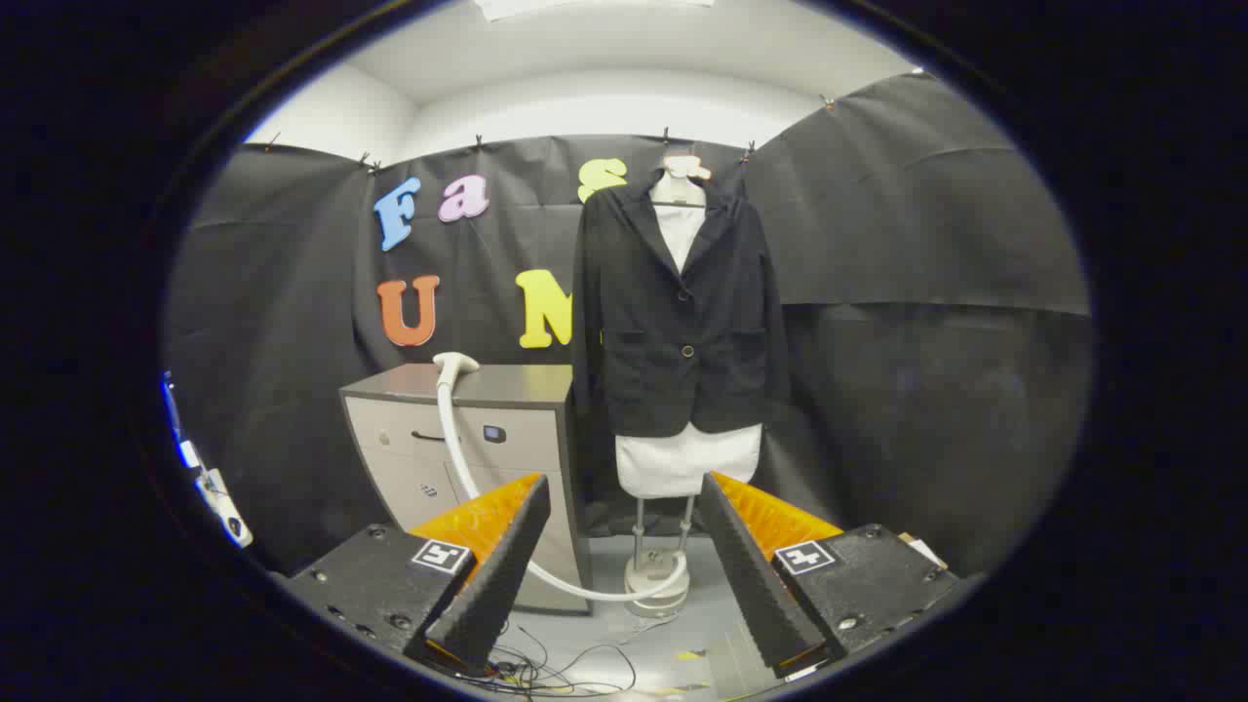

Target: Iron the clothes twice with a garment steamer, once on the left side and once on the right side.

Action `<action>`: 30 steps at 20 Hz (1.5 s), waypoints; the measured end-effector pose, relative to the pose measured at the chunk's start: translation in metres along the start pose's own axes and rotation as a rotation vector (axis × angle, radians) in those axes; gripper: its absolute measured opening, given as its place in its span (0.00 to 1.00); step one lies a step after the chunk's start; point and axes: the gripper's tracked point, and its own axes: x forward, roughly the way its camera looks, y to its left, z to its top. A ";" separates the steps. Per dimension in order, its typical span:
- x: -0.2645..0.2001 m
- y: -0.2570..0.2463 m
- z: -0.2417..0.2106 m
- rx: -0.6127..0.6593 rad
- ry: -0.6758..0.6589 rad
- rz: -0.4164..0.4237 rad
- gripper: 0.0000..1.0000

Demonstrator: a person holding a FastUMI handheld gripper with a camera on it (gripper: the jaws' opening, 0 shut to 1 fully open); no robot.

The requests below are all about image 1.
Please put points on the small cabinet display panel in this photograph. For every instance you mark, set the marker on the small cabinet display panel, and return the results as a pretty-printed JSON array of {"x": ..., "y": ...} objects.
[{"x": 494, "y": 434}]

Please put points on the grey drawer cabinet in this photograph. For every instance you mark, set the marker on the grey drawer cabinet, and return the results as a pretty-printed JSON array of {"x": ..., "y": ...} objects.
[{"x": 507, "y": 385}]

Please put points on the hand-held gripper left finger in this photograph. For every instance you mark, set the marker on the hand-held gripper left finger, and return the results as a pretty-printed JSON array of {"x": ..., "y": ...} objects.
[{"x": 502, "y": 585}]

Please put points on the black backdrop cloth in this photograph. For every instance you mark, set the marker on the black backdrop cloth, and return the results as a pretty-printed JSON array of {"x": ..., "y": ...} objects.
[{"x": 926, "y": 244}]

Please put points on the white garment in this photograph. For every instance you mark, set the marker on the white garment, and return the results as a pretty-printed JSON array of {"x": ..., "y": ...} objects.
[{"x": 682, "y": 463}]

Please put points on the white and blue device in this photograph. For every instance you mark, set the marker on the white and blue device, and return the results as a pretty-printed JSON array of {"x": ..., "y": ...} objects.
[{"x": 226, "y": 512}]

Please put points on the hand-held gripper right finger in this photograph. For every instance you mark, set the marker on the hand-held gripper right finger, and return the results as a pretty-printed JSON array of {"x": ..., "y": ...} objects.
[{"x": 756, "y": 585}]

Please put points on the white mannequin stand base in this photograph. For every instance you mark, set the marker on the white mannequin stand base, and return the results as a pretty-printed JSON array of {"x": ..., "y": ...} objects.
[{"x": 651, "y": 568}]

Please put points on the black blazer jacket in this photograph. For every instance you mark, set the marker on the black blazer jacket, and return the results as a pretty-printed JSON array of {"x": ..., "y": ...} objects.
[{"x": 643, "y": 322}]

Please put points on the cream mannequin torso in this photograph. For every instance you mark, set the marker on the cream mannequin torso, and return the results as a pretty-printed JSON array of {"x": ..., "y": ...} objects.
[{"x": 678, "y": 185}]

